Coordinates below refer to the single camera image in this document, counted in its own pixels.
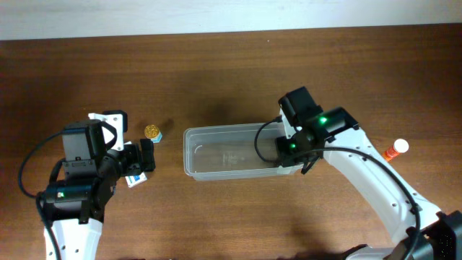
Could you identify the white Panadol box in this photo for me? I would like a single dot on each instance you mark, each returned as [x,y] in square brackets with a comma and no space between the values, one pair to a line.
[134,180]

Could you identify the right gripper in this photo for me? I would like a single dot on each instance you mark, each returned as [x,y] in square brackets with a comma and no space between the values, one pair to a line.
[285,151]

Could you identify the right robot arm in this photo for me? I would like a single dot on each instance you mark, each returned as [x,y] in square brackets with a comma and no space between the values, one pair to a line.
[417,227]

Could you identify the orange tube white cap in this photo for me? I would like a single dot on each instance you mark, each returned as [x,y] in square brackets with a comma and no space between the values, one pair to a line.
[399,146]

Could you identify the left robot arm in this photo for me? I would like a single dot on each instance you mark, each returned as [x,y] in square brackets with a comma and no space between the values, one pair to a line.
[72,207]

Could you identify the small jar gold lid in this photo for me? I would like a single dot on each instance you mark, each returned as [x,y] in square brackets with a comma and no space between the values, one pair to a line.
[153,133]

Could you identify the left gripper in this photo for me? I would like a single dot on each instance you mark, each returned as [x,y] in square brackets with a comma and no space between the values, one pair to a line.
[133,159]

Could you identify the clear plastic container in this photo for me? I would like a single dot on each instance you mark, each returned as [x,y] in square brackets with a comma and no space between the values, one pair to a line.
[215,153]

